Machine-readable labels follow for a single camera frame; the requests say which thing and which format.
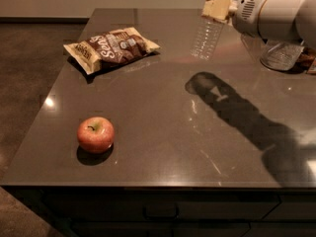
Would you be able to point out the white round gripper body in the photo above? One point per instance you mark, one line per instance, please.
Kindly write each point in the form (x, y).
(247, 13)

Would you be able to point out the red apple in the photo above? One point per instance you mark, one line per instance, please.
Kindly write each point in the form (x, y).
(96, 135)

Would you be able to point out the brown white chip bag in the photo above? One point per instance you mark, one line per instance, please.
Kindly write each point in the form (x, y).
(111, 49)

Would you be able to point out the clear plastic water bottle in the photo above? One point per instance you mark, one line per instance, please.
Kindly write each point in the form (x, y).
(207, 36)

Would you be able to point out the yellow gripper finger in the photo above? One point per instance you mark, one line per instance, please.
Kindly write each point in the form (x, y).
(217, 10)

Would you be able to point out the black drawer handle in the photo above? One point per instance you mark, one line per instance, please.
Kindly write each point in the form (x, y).
(154, 212)

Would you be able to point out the clear glass jar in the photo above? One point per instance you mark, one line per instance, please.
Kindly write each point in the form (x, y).
(279, 55)

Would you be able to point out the dark cabinet drawer front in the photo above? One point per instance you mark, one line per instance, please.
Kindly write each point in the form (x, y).
(130, 207)

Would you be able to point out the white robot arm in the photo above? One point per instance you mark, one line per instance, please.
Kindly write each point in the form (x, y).
(292, 21)

